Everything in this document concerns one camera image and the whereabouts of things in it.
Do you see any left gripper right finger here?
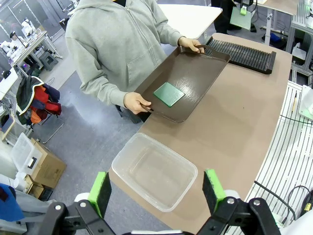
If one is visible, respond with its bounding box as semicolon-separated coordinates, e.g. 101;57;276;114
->
195;168;282;235

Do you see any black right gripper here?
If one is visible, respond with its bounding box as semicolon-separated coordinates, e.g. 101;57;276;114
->
239;0;254;16

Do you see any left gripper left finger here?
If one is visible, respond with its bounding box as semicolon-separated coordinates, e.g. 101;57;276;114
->
43;171;115;235

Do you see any wide green PCB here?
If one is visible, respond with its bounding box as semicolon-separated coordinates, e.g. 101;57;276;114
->
229;6;252;30

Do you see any dark brown serving tray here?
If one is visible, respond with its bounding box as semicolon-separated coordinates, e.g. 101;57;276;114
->
134;44;231;123

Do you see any square green PCB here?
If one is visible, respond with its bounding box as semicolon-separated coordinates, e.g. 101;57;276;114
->
153;82;186;108

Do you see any white slatted robot base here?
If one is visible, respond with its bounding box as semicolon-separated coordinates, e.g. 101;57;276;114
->
224;80;313;235

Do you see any person's right forearm grey sleeve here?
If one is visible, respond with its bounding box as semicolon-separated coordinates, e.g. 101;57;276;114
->
79;73;129;107

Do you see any person's left forearm grey sleeve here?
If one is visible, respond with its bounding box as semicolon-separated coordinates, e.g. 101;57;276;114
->
156;18;186;47

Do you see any person's left hand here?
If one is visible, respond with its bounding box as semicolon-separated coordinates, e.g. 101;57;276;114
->
178;36;205;54

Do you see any person's right hand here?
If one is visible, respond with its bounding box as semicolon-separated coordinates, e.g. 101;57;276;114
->
123;92;153;115

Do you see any black slotted PCB rack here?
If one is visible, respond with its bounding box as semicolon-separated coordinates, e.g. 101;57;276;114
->
204;36;277;75

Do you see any white table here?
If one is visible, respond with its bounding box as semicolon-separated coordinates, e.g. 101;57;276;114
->
157;3;223;40

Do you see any large cardboard box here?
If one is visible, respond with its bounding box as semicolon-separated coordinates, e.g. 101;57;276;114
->
26;138;67;189

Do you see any clear plastic box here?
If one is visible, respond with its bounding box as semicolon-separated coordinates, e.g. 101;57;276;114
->
112;132;199;212

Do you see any clear lidded storage bin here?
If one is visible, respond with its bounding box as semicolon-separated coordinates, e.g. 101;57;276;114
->
11;132;42;176

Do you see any chair with piled clothes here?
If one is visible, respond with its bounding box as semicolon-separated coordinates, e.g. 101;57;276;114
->
16;75;65;144

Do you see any person's grey hoodie torso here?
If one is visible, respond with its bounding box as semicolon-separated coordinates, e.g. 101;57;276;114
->
65;0;186;108

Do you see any grey step stool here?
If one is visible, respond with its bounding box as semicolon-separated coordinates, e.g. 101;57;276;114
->
39;51;59;71

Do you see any white background desk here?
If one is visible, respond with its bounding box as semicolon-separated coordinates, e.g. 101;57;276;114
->
0;30;63;74

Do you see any black cable on base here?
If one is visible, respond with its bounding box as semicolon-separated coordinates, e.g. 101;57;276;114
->
254;180;313;222

